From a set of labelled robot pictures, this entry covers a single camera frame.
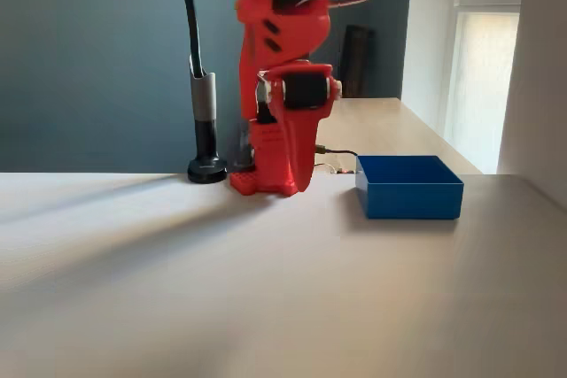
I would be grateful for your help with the red gripper with eyes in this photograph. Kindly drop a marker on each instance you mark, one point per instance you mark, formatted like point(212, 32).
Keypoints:
point(303, 91)

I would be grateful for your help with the red robot arm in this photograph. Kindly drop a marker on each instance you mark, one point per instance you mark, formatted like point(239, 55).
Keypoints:
point(266, 161)

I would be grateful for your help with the blue plastic box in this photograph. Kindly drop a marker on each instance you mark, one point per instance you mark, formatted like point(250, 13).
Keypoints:
point(412, 194)

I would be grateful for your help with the small circuit board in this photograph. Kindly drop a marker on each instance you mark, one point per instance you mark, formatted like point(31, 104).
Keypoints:
point(341, 170)

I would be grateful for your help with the light wooden desk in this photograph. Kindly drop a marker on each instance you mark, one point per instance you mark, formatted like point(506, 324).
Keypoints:
point(376, 130)

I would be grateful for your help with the black gooseneck stand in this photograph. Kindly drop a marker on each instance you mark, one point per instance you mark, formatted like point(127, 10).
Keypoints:
point(208, 170)

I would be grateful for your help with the dark leaning board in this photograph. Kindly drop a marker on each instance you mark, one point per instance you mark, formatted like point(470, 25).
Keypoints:
point(356, 64)

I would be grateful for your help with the bright window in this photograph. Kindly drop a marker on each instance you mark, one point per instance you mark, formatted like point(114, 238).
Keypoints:
point(483, 86)

